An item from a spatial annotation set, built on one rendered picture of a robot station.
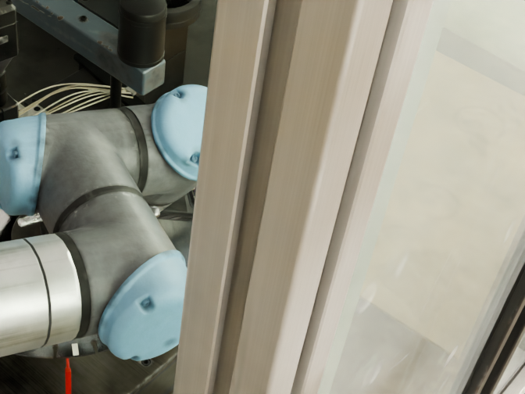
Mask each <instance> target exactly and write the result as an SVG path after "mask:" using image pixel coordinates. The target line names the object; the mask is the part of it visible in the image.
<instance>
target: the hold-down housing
mask: <svg viewBox="0 0 525 394"><path fill-rule="evenodd" d="M6 35H8V42H6V43H3V44H1V45H0V122H2V121H4V120H13V119H16V118H19V106H18V103H17V102H16V101H15V100H14V99H13V98H12V97H11V96H10V95H9V94H8V93H7V86H6V74H5V68H6V67H7V66H8V65H9V63H10V61H11V60H12V58H13V57H15V56H17V55H18V53H19V49H20V36H19V23H18V21H17V20H16V7H15V6H14V5H13V1H12V0H0V37H3V36H6Z"/></svg>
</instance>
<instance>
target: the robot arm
mask: <svg viewBox="0 0 525 394"><path fill-rule="evenodd" d="M206 96H207V87H204V86H201V85H197V84H187V85H183V86H180V87H178V88H175V89H173V90H172V91H170V92H167V93H166V94H164V95H162V96H161V97H160V98H159V99H158V100H157V101H156V103H153V104H147V105H138V106H123V107H120V108H115V109H98V110H89V111H81V112H72V113H56V114H48V115H46V113H39V114H38V115H37V116H26V117H21V118H16V119H13V120H4V121H2V122H0V209H1V210H3V211H4V212H5V213H7V214H8V215H11V216H16V215H27V216H29V217H30V216H33V215H34V214H35V213H39V215H40V217H41V219H42V220H43V222H44V224H45V226H46V228H47V230H48V233H49V235H39V236H34V237H29V238H21V239H16V240H11V241H6V242H0V357H2V356H8V355H12V354H15V353H21V352H25V351H28V350H32V349H38V348H42V347H46V346H51V345H55V344H59V343H62V342H68V341H72V340H73V339H76V338H84V337H88V336H91V335H97V334H98V335H99V338H100V340H101V341H102V343H103V344H105V345H107V346H108V348H109V350H110V351H111V353H112V354H114V355H115V356H117V357H119V358H120V359H122V360H127V359H132V360H136V361H139V360H147V359H151V358H153V357H156V356H159V355H161V354H163V353H165V352H167V351H169V350H171V349H172V348H173V347H175V346H177V345H178V344H179V339H180V326H181V318H182V311H183V304H184V290H185V284H186V277H187V268H186V266H185V265H186V263H185V258H184V256H183V255H182V254H181V252H179V251H177V250H176V249H175V247H174V245H173V243H172V242H171V241H170V239H169V237H168V235H167V234H166V232H165V231H164V229H163V227H162V226H161V224H160V223H159V221H158V219H162V220H180V221H190V220H193V214H194V207H195V193H196V186H197V179H198V165H199V158H200V151H201V144H202V131H203V124H204V116H205V103H206Z"/></svg>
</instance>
